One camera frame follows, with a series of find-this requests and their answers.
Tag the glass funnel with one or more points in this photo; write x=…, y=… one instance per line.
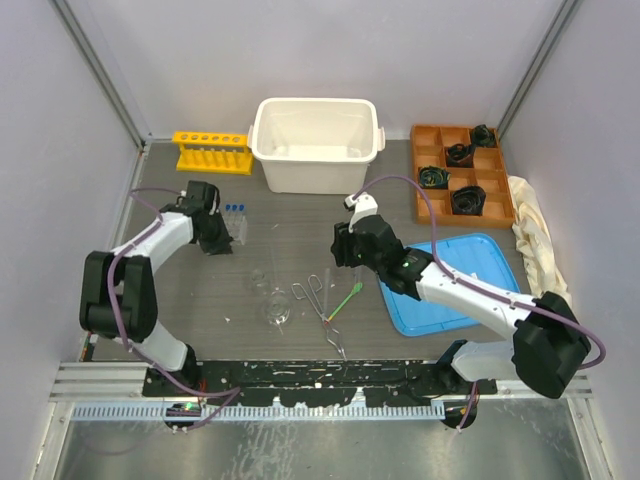
x=276, y=310

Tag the yellow test tube rack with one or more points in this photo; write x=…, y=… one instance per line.
x=213, y=152

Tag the orange compartment tray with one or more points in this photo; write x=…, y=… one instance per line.
x=462, y=175

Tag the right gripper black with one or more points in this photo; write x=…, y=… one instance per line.
x=342, y=246

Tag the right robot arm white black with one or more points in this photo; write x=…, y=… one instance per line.
x=541, y=344

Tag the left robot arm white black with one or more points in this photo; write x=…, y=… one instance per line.
x=118, y=296

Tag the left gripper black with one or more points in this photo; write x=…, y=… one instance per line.
x=221, y=245

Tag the small glass beaker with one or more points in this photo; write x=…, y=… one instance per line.
x=259, y=281

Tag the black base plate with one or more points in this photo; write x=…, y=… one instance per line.
x=392, y=383

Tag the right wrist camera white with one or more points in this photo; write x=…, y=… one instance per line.
x=361, y=206

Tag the white slotted cable duct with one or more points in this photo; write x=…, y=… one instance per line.
x=186, y=412

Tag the cream cloth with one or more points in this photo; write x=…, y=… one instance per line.
x=534, y=243

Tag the metal crucible tongs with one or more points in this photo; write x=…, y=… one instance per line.
x=310, y=292

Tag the white plastic bin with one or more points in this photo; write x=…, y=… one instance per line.
x=320, y=146

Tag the blue plastic tray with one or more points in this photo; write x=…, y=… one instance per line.
x=445, y=304

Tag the clear acrylic tube rack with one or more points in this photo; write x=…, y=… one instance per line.
x=237, y=226

